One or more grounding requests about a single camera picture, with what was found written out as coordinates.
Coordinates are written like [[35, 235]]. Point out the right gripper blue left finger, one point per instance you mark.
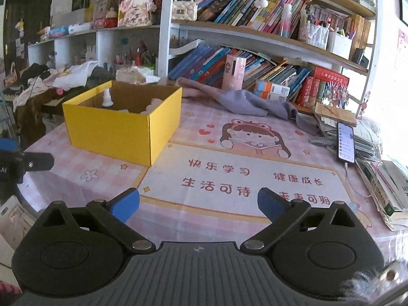
[[111, 217]]

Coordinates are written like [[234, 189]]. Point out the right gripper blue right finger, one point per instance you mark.
[[285, 217]]

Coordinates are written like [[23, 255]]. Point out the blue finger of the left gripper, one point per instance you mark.
[[33, 161], [7, 144]]

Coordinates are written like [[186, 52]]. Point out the spray bottle with white cap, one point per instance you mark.
[[107, 100]]

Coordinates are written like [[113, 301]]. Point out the pink plush paw toy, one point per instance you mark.
[[155, 103]]

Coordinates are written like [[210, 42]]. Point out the pile of clothes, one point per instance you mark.
[[40, 84]]

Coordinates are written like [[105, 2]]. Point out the pink cartoon desk mat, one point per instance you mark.
[[199, 189]]

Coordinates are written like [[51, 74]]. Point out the yellow cardboard box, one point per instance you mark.
[[120, 131]]

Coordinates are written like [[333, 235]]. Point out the smartphone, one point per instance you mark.
[[345, 143]]

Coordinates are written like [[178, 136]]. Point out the stack of papers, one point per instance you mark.
[[385, 179]]

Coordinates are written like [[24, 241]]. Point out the purple pink cloth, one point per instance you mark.
[[243, 102]]

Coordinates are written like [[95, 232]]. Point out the orange white small box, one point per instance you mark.
[[270, 91]]

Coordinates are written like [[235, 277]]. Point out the red boxed book set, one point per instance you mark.
[[324, 86]]

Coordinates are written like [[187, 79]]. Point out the pink tall box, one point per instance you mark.
[[233, 76]]

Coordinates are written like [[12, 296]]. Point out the white bookshelf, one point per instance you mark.
[[278, 38]]

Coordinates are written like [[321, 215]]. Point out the white quilted handbag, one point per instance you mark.
[[184, 10]]

